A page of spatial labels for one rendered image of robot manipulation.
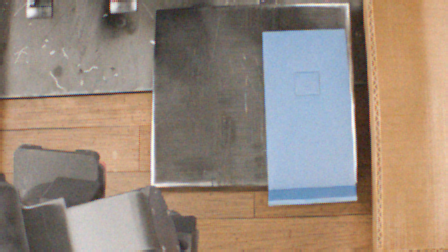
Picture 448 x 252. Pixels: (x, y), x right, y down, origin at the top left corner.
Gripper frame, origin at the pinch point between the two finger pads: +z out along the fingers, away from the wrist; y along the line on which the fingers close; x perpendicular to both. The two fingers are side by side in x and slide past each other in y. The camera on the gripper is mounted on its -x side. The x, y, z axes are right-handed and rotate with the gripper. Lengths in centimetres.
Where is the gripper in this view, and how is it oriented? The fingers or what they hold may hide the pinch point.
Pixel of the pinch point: (78, 183)
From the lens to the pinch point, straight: 88.6
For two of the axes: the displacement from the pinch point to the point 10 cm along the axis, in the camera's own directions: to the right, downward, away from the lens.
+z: 0.5, -2.6, 9.7
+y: 0.8, -9.6, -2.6
